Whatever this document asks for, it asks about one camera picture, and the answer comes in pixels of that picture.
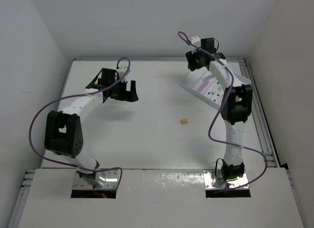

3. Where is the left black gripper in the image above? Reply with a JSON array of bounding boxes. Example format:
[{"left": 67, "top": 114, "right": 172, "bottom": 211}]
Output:
[{"left": 108, "top": 78, "right": 137, "bottom": 101}]

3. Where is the pink highlighter stick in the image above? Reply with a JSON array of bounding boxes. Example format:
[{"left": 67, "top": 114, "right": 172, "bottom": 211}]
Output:
[{"left": 198, "top": 80, "right": 209, "bottom": 93}]

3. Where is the orange capped clear tube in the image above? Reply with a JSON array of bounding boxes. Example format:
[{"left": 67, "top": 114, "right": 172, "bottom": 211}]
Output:
[{"left": 201, "top": 74, "right": 215, "bottom": 82}]

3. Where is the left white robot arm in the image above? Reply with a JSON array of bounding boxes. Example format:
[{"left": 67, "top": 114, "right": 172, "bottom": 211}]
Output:
[{"left": 44, "top": 67, "right": 138, "bottom": 186}]

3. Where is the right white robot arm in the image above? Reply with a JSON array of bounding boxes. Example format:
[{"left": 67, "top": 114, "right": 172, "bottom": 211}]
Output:
[{"left": 185, "top": 37, "right": 253, "bottom": 181}]

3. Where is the white divided tray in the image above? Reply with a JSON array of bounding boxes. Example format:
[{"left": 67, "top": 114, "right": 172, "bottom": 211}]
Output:
[{"left": 181, "top": 61, "right": 251, "bottom": 109}]

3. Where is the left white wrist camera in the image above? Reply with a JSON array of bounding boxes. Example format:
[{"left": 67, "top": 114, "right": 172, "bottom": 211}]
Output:
[{"left": 116, "top": 67, "right": 130, "bottom": 82}]

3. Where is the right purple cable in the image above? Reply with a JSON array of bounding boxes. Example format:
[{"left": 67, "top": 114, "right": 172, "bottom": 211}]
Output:
[{"left": 178, "top": 31, "right": 268, "bottom": 192}]

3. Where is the purple cable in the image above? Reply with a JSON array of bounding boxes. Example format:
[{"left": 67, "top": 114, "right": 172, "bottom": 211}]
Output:
[
  {"left": 28, "top": 57, "right": 132, "bottom": 187},
  {"left": 178, "top": 31, "right": 268, "bottom": 192}
]

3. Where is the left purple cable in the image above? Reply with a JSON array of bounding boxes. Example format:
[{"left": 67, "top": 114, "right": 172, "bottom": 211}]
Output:
[{"left": 28, "top": 57, "right": 132, "bottom": 187}]

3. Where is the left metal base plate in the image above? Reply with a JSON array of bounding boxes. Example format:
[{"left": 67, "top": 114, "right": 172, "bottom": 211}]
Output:
[{"left": 73, "top": 170, "right": 119, "bottom": 190}]

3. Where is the metal base plate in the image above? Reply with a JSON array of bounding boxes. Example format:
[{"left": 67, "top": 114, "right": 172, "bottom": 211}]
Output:
[
  {"left": 73, "top": 170, "right": 119, "bottom": 190},
  {"left": 203, "top": 170, "right": 249, "bottom": 190}
]

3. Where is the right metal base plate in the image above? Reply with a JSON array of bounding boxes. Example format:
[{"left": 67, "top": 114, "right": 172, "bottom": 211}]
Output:
[{"left": 203, "top": 170, "right": 249, "bottom": 190}]

